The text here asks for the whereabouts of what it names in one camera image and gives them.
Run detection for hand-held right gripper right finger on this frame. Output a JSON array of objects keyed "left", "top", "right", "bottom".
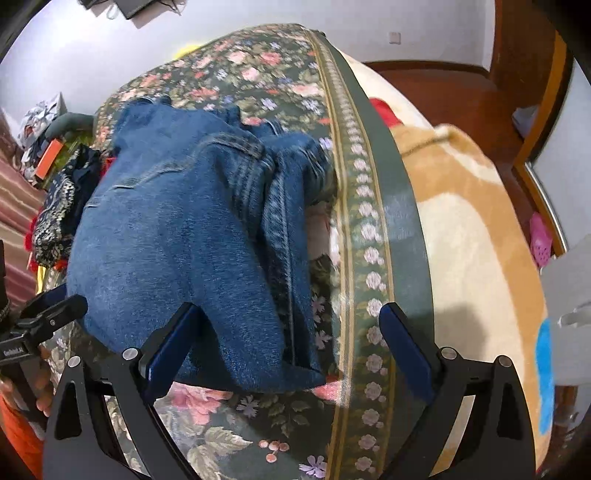
[{"left": 379, "top": 302, "right": 536, "bottom": 480}]

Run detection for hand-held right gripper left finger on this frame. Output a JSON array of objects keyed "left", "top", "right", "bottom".
[{"left": 41, "top": 302, "right": 200, "bottom": 480}]

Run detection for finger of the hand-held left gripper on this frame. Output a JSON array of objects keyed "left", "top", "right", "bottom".
[
  {"left": 25, "top": 284, "right": 70, "bottom": 311},
  {"left": 18, "top": 295, "right": 88, "bottom": 334}
]

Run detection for blue denim jeans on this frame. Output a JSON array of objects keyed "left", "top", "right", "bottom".
[{"left": 67, "top": 97, "right": 340, "bottom": 393}]

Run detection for person's left forearm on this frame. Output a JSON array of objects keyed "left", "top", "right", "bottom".
[{"left": 0, "top": 394, "right": 48, "bottom": 468}]

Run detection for person's left hand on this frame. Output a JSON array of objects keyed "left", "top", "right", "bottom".
[{"left": 0, "top": 346, "right": 59, "bottom": 417}]

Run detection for red cloth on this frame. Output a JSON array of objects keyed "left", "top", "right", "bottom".
[{"left": 25, "top": 156, "right": 117, "bottom": 273}]

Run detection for navy patterned cloth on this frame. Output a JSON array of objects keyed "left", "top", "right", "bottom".
[{"left": 30, "top": 145, "right": 105, "bottom": 267}]

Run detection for striped curtain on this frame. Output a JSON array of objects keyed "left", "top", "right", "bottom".
[{"left": 0, "top": 108, "right": 48, "bottom": 315}]

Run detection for beige plush blanket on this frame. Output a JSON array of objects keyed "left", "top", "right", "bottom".
[{"left": 348, "top": 60, "right": 579, "bottom": 480}]

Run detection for green floral bedspread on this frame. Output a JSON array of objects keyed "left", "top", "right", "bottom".
[{"left": 44, "top": 23, "right": 433, "bottom": 480}]

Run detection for orange box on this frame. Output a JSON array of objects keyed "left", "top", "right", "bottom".
[{"left": 34, "top": 138, "right": 64, "bottom": 181}]

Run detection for light blue object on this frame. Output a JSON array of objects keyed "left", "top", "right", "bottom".
[{"left": 536, "top": 318, "right": 556, "bottom": 426}]

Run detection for green cloth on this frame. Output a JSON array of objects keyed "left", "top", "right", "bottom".
[{"left": 50, "top": 113, "right": 96, "bottom": 158}]

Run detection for pink slipper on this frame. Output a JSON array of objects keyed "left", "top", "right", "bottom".
[{"left": 529, "top": 212, "right": 553, "bottom": 269}]

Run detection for floral printed bag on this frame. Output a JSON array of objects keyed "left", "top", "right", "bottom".
[{"left": 18, "top": 92, "right": 68, "bottom": 153}]

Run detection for grey cloth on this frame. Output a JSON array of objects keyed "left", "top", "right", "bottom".
[{"left": 510, "top": 106, "right": 542, "bottom": 140}]

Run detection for dark wall-mounted device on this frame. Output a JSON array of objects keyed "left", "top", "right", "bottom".
[{"left": 78, "top": 0, "right": 184, "bottom": 20}]

